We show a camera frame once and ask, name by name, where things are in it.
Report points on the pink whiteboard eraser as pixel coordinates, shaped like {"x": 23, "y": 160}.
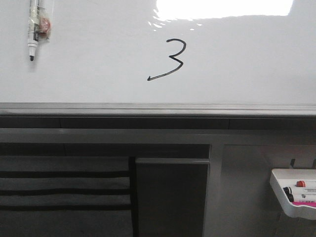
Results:
{"x": 312, "y": 204}

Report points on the white whiteboard with aluminium frame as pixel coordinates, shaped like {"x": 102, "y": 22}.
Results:
{"x": 161, "y": 64}

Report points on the red capped marker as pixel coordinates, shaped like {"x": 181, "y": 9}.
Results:
{"x": 306, "y": 183}

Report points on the black capped marker lower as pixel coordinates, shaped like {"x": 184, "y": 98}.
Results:
{"x": 301, "y": 198}

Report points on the dark grey cabinet door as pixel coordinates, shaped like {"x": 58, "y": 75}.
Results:
{"x": 171, "y": 196}

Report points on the white marker tray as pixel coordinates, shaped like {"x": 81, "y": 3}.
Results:
{"x": 281, "y": 178}

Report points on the black capped marker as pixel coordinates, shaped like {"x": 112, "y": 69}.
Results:
{"x": 301, "y": 198}
{"x": 299, "y": 191}

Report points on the black capped marker upper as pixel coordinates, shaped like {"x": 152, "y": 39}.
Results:
{"x": 299, "y": 191}

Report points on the grey cabinet with drawers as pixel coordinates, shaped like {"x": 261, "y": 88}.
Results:
{"x": 47, "y": 192}

